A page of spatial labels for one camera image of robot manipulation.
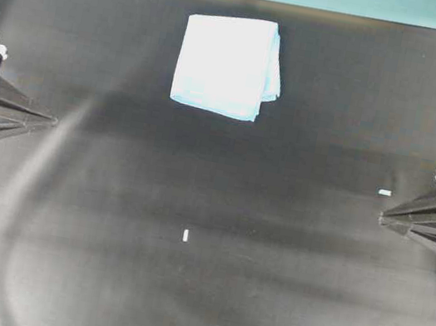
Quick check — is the white tape marker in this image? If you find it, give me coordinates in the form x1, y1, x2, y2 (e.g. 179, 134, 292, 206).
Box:
378, 189, 391, 197
181, 229, 190, 243

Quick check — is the white tape marker centre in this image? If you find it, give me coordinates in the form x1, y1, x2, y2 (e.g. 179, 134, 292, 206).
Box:
181, 229, 190, 243

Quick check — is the white tape marker right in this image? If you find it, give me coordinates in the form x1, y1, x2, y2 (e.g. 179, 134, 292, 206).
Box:
378, 189, 391, 197

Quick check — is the light blue cloth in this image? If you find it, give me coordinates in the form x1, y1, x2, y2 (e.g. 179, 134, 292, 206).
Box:
170, 14, 281, 122

